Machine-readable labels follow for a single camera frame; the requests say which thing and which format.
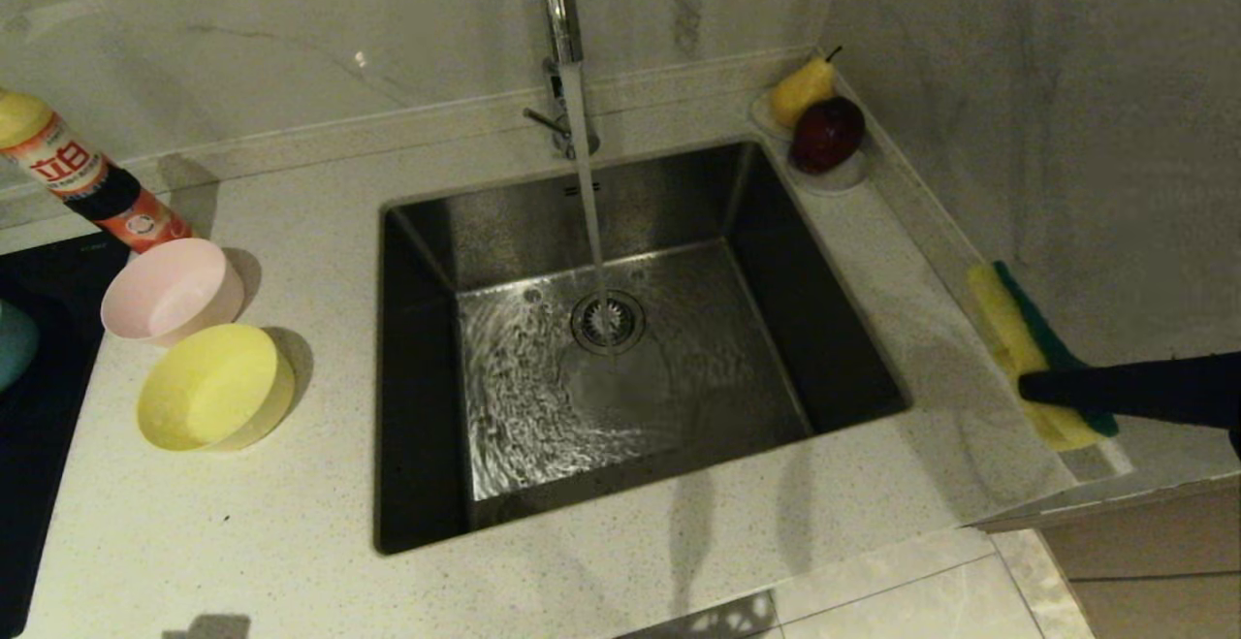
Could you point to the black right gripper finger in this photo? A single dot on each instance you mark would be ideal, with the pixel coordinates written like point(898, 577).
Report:
point(1134, 392)

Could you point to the green and yellow sponge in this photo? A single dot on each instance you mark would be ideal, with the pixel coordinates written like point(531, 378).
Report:
point(1008, 329)

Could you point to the yellow plastic bowl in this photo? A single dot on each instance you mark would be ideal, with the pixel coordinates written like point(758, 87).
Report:
point(213, 392)

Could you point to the pink plastic bowl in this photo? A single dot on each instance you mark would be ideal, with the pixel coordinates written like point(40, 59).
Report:
point(170, 295)

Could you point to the dish soap bottle orange label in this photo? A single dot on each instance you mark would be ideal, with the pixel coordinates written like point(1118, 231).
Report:
point(97, 193)

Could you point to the blue plastic bowl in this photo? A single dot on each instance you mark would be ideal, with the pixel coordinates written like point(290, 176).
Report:
point(15, 343)

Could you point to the stainless steel sink basin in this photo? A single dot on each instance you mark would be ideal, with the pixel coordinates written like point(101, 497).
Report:
point(776, 348)

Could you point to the wood tone cabinet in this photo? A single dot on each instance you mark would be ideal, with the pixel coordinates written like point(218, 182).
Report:
point(1163, 581)

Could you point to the small white dish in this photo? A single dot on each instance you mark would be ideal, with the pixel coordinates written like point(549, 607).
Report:
point(834, 182)

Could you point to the dark red apple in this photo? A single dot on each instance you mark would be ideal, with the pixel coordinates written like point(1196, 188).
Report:
point(826, 133)

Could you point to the yellow pear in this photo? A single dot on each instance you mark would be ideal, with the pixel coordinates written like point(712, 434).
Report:
point(802, 89)

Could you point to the round metal drain strainer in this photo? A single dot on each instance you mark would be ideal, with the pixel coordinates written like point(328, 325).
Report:
point(620, 324)

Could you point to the running water stream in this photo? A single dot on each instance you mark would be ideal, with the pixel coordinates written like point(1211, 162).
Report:
point(587, 193)

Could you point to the black glass cooktop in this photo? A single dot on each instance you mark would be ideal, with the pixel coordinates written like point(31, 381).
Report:
point(39, 484)

